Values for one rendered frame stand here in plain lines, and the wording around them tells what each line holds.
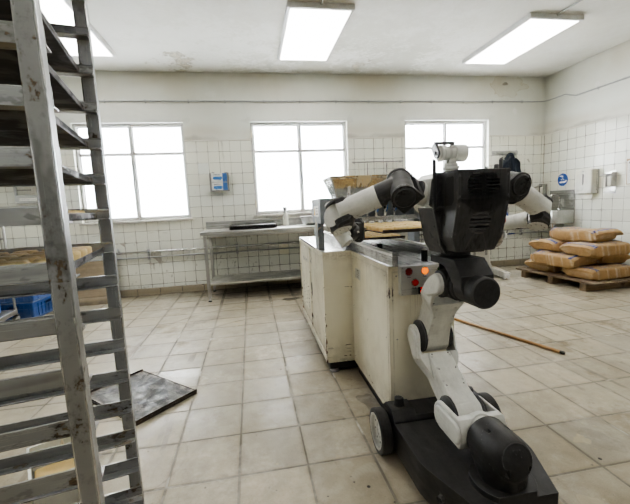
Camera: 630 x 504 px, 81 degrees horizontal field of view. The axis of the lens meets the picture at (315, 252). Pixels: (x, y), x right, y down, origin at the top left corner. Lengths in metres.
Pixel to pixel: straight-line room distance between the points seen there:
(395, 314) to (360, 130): 4.23
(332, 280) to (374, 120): 3.79
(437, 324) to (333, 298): 0.92
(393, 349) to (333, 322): 0.71
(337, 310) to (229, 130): 3.64
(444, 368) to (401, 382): 0.30
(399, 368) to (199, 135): 4.39
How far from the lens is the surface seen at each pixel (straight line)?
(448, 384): 1.70
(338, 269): 2.41
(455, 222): 1.36
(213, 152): 5.47
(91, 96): 1.17
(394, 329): 1.84
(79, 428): 0.77
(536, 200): 1.74
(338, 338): 2.53
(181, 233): 5.48
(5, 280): 0.75
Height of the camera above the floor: 1.14
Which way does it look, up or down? 7 degrees down
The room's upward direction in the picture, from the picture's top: 3 degrees counter-clockwise
